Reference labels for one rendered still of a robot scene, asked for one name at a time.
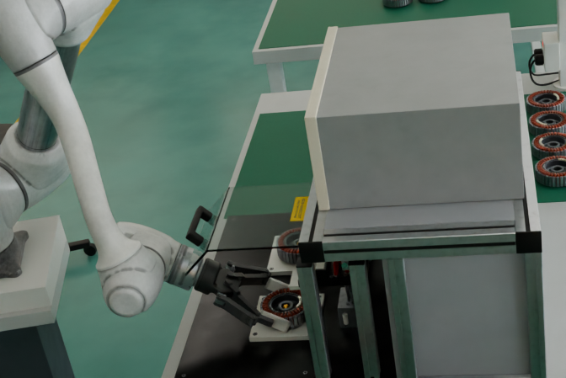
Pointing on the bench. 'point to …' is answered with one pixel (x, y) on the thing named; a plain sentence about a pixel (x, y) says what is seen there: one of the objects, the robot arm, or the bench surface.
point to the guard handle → (197, 225)
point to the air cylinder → (346, 310)
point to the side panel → (470, 316)
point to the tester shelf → (427, 224)
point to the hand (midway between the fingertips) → (285, 306)
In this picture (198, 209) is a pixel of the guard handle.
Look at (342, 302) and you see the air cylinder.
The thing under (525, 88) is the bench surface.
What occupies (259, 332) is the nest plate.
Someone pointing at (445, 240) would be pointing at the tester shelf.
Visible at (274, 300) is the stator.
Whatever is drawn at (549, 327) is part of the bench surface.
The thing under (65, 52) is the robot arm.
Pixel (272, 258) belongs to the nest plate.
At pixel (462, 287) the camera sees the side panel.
